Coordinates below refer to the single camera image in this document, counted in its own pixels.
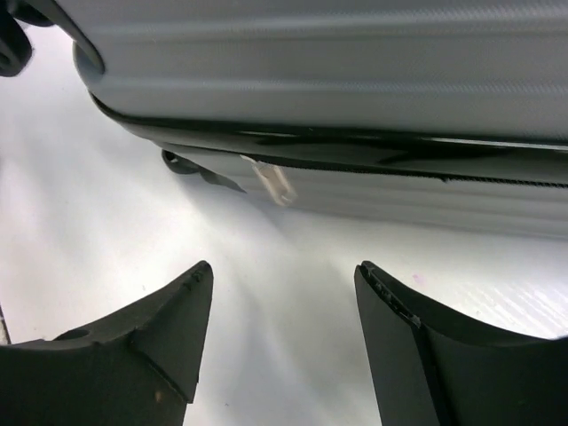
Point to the silver zipper pull tab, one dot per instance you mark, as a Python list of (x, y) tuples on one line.
[(274, 181)]

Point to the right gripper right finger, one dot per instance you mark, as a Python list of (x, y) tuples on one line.
[(432, 365)]

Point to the grey suitcase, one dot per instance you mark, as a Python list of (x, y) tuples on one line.
[(428, 112)]

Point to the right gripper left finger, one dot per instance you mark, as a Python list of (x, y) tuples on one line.
[(139, 365)]

